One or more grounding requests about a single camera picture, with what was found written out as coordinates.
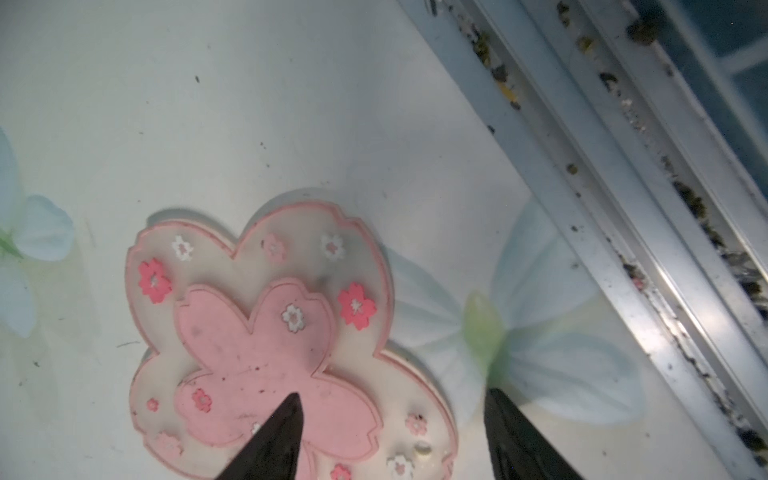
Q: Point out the pink flower coaster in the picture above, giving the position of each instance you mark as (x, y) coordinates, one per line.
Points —
(302, 303)

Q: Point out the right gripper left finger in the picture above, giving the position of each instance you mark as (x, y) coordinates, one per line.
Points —
(273, 452)

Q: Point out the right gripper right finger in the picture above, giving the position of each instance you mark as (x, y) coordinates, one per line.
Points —
(518, 451)

